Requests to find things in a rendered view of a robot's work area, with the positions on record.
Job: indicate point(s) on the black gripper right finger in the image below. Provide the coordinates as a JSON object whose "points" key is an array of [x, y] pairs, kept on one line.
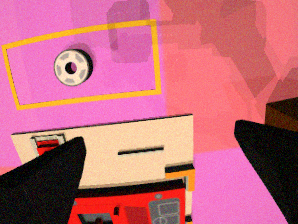
{"points": [[273, 152]]}

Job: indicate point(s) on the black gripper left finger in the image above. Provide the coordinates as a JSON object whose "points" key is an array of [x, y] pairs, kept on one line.
{"points": [[42, 191]]}

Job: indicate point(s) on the yellow rectangular outline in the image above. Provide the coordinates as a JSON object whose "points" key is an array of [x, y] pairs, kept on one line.
{"points": [[151, 22]]}

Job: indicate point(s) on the black-and-beige toy wheel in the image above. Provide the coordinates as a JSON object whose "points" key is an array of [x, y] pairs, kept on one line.
{"points": [[64, 71]]}

